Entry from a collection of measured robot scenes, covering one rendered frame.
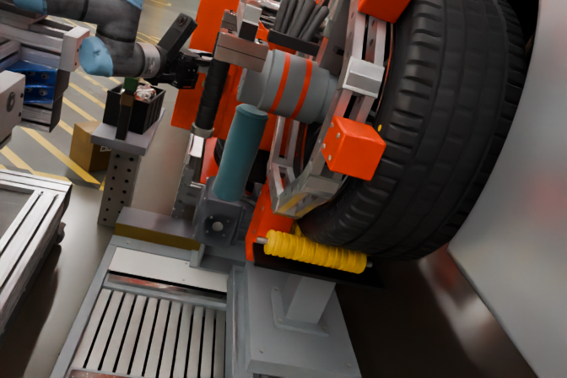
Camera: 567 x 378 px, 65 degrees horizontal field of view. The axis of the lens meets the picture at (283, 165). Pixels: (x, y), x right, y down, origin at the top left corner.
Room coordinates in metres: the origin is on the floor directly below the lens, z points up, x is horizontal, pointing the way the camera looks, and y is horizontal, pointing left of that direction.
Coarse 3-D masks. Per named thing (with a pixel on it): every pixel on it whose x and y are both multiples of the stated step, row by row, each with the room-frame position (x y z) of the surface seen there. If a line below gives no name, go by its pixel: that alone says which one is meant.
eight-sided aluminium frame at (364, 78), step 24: (360, 24) 0.83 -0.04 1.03; (384, 24) 0.86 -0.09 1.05; (360, 48) 0.80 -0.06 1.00; (384, 48) 0.82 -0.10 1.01; (360, 72) 0.77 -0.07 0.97; (336, 96) 0.78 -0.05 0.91; (360, 96) 0.79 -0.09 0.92; (360, 120) 0.77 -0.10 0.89; (288, 144) 1.20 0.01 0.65; (288, 168) 1.11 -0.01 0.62; (312, 168) 0.76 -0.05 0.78; (288, 192) 0.86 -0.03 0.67; (312, 192) 0.78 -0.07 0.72; (288, 216) 0.91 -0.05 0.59
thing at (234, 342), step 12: (240, 276) 1.24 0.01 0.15; (228, 288) 1.21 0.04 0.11; (240, 288) 1.18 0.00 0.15; (228, 300) 1.15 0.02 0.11; (240, 300) 1.13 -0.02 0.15; (228, 312) 1.09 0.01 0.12; (240, 312) 1.08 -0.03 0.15; (228, 324) 1.04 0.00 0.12; (240, 324) 1.03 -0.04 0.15; (228, 336) 1.00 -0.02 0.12; (240, 336) 0.99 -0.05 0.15; (228, 348) 0.95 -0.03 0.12; (240, 348) 0.94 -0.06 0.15; (228, 360) 0.91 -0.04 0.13; (240, 360) 0.90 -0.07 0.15; (228, 372) 0.87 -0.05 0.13; (240, 372) 0.87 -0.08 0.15
